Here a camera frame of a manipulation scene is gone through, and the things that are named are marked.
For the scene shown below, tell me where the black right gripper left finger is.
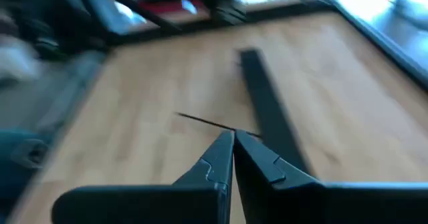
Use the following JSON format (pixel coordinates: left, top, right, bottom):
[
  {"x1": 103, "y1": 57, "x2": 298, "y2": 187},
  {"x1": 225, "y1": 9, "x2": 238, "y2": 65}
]
[{"x1": 51, "y1": 130, "x2": 234, "y2": 224}]

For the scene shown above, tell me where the black zip tie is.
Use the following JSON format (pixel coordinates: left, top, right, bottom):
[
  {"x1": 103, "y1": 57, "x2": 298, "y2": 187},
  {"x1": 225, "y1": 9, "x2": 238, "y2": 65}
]
[{"x1": 174, "y1": 111, "x2": 263, "y2": 138}]

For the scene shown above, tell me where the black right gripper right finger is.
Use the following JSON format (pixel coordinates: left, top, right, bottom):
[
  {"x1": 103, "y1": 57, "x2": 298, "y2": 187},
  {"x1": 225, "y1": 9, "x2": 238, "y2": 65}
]
[{"x1": 235, "y1": 130, "x2": 428, "y2": 224}]

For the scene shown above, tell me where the black diagonal frame brace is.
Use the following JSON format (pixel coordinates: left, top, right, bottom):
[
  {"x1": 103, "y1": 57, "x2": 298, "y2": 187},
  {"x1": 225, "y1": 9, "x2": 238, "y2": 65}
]
[{"x1": 87, "y1": 0, "x2": 183, "y2": 33}]

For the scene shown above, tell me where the black slotted cable tray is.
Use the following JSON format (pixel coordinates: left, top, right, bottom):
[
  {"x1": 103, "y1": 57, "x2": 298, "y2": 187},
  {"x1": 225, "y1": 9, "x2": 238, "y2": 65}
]
[{"x1": 237, "y1": 47, "x2": 314, "y2": 180}]

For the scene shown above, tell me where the black table edge frame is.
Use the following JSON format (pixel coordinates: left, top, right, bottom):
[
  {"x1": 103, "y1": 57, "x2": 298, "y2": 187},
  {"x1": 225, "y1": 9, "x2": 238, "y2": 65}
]
[{"x1": 105, "y1": 0, "x2": 428, "y2": 91}]

